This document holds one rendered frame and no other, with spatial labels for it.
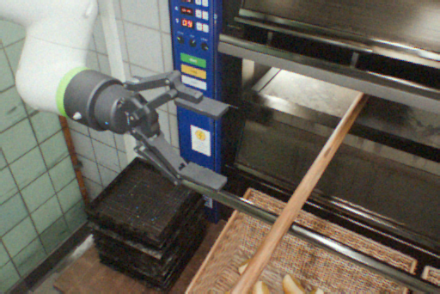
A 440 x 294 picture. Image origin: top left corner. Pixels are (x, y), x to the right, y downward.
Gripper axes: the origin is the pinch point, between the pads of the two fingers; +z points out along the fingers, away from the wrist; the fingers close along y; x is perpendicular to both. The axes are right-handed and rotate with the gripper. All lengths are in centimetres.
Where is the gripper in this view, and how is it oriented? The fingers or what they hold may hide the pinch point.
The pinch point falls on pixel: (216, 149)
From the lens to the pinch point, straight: 59.5
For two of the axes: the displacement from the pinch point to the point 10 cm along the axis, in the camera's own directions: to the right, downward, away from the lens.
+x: -5.3, 5.4, -6.5
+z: 8.5, 3.4, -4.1
